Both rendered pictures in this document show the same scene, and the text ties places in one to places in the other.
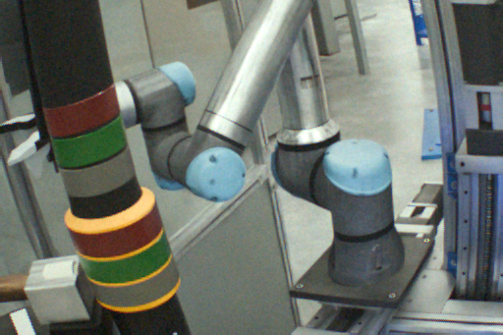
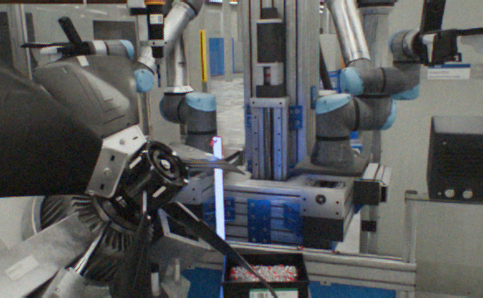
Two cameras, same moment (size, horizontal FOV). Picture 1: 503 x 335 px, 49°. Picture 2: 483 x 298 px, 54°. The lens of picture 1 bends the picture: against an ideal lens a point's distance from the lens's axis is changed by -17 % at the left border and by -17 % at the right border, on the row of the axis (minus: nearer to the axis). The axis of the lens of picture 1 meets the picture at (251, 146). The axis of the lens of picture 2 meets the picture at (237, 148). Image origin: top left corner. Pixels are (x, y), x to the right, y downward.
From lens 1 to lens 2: 0.83 m
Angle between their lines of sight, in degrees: 17
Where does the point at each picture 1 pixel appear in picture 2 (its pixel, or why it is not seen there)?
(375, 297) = not seen: hidden behind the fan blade
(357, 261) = (198, 145)
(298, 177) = (171, 108)
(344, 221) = (192, 123)
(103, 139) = not seen: outside the picture
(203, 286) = not seen: hidden behind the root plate
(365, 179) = (204, 103)
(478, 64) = (265, 52)
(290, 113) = (171, 78)
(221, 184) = (144, 83)
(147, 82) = (113, 43)
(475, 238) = (261, 144)
